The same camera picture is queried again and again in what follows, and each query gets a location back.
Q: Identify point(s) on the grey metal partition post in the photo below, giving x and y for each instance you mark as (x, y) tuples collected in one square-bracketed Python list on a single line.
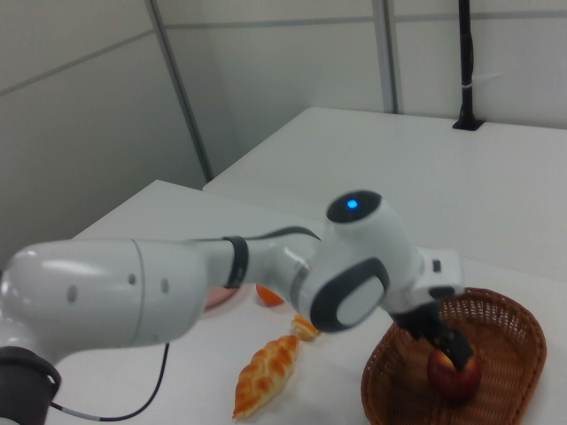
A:
[(392, 57), (181, 88)]

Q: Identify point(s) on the brown woven basket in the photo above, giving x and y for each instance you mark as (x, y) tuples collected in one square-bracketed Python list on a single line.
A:
[(509, 354)]

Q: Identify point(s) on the pink plate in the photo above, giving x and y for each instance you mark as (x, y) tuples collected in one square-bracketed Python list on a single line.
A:
[(221, 297)]

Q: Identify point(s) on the striped toy bread roll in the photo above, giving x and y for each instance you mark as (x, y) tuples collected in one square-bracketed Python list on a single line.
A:
[(305, 329)]

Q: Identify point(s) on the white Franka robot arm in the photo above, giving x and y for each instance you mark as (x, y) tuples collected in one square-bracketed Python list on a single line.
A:
[(111, 288)]

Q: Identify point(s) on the red toy apple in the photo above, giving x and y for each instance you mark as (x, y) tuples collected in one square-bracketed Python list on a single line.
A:
[(452, 383)]

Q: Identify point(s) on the black camera stand pole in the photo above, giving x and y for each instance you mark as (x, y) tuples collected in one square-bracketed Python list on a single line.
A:
[(466, 66)]

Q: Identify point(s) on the braided toy bread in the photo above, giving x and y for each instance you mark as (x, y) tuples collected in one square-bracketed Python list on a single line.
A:
[(266, 376)]

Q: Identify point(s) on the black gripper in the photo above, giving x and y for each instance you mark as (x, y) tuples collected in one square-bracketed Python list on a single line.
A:
[(416, 319)]

